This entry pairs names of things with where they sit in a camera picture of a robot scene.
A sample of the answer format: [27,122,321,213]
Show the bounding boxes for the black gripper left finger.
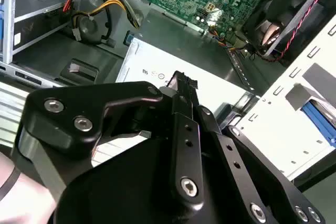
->
[12,70,205,210]

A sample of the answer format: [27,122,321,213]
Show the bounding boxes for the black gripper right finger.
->
[187,76,326,224]

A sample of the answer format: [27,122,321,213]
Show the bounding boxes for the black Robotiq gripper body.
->
[54,129,253,224]

